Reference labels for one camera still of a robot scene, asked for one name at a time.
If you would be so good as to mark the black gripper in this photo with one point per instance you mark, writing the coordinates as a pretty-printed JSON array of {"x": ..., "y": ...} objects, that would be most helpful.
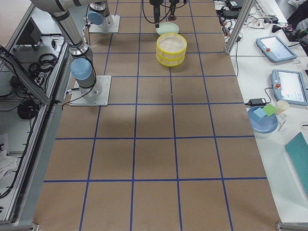
[{"x": 155, "y": 9}]

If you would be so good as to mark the brown chocolate bun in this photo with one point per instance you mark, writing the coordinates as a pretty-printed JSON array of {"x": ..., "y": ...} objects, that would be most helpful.
[{"x": 172, "y": 18}]

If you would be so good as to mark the yellow steamer layer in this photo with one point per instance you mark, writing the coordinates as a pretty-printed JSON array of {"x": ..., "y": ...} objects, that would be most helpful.
[
  {"x": 171, "y": 46},
  {"x": 169, "y": 62}
]

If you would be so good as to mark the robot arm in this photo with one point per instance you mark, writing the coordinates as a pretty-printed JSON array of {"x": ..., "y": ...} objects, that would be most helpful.
[
  {"x": 98, "y": 13},
  {"x": 82, "y": 66}
]

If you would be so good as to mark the mint green plate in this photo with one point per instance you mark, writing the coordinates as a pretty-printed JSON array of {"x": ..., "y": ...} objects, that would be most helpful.
[{"x": 167, "y": 27}]

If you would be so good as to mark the upper blue teach pendant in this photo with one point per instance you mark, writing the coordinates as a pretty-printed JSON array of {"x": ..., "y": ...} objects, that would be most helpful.
[{"x": 275, "y": 49}]

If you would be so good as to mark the blue teach pendant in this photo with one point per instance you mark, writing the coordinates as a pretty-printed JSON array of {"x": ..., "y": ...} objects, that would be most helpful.
[
  {"x": 275, "y": 49},
  {"x": 289, "y": 86}
]

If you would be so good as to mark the black power adapter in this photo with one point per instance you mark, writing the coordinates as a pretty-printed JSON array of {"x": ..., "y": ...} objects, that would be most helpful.
[{"x": 257, "y": 102}]

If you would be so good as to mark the lower blue teach pendant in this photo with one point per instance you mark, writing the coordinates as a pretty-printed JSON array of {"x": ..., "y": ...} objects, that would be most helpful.
[{"x": 289, "y": 86}]

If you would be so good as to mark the blue plate with blocks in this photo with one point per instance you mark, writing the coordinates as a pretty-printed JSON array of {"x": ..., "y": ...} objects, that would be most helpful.
[{"x": 260, "y": 122}]

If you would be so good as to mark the cream plastic cup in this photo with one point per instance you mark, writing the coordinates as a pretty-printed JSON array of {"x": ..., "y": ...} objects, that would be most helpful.
[{"x": 281, "y": 106}]

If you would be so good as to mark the teal notebook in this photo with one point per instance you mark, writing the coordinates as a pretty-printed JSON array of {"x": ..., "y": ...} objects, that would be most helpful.
[{"x": 297, "y": 149}]

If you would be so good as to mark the crumpled white cloth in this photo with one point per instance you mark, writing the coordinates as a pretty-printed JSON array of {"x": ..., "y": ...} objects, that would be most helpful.
[{"x": 8, "y": 164}]

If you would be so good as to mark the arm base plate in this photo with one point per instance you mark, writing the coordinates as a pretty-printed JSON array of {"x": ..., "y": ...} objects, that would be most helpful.
[
  {"x": 113, "y": 24},
  {"x": 98, "y": 96}
]

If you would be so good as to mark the aluminium frame post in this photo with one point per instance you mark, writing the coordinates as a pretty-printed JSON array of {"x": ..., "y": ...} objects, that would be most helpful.
[{"x": 238, "y": 25}]

